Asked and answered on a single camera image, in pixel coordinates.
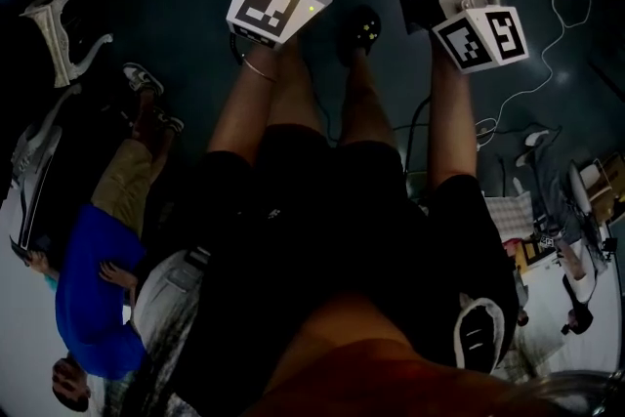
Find black white-edged shoulder pad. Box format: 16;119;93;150
452;292;507;375

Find person's right forearm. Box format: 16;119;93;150
427;58;479;191

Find person's left forearm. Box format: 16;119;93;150
207;43;279;165

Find person's right black shoe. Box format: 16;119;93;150
335;4;383;67

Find person's left leg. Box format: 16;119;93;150
266;33;328;138

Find person's leg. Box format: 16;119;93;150
339;48;396;147
266;33;328;138

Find person's right leg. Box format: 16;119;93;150
339;48;396;147

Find person's black shorts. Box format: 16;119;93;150
253;124;409;211

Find checked cloth table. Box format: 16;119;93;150
485;189;534;243

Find white ornate chair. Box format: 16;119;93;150
9;82;83;191
19;0;114;89

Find person's black t-shirt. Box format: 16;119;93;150
160;150;519;406

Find white shell chair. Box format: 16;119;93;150
8;124;64;263

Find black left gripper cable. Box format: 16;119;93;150
229;33;246;65

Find thin gold bracelet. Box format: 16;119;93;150
241;56;277;84

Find long white cable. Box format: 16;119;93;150
476;0;595;147

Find white backpack strap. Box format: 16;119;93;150
131;246;211;406

